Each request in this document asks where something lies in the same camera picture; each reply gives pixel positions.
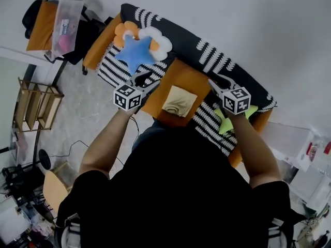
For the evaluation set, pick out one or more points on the white table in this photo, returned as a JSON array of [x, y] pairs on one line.
[[15, 52]]

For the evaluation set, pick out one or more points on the white box with red items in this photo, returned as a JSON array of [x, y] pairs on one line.
[[314, 148]]

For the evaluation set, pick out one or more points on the wooden shelf rack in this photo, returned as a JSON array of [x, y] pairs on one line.
[[31, 105]]

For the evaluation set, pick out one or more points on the orange sofa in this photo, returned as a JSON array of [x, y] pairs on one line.
[[186, 74]]

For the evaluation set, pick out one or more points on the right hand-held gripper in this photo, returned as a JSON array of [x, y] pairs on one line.
[[236, 101]]

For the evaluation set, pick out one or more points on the person's black shirt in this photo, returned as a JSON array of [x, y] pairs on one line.
[[181, 190]]

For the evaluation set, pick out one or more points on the white cardboard box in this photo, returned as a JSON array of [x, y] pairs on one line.
[[287, 138]]

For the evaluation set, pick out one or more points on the black round stand base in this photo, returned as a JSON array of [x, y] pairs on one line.
[[44, 159]]

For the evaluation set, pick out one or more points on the person's right forearm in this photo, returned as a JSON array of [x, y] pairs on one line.
[[253, 148]]

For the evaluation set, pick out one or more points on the black chair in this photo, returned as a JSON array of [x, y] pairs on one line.
[[82, 40]]

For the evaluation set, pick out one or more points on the black white striped throw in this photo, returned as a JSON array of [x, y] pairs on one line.
[[113, 66], [207, 123]]

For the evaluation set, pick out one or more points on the orange flower pillow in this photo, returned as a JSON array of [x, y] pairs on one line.
[[120, 33]]

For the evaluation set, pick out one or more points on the white flower pillow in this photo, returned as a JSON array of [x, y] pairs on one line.
[[160, 43]]

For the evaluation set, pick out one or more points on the person's left forearm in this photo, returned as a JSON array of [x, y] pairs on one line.
[[108, 138]]

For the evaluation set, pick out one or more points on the orange cushion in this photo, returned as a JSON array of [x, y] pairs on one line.
[[41, 27]]

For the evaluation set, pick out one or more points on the blue star pillow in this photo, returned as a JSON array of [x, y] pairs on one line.
[[134, 53]]

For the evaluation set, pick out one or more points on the wooden chair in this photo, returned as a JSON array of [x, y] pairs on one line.
[[54, 190]]

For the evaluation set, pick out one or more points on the clear plastic storage box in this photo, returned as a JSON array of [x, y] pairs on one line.
[[67, 17]]

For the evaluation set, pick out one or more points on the green star pillow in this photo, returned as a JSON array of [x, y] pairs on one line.
[[225, 125]]

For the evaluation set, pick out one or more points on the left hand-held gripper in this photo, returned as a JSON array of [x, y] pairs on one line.
[[128, 98]]

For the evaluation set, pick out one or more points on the beige shorts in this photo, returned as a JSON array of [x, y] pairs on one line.
[[181, 99]]

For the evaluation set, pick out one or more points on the person's blue trousers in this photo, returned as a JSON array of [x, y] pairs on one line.
[[147, 136]]

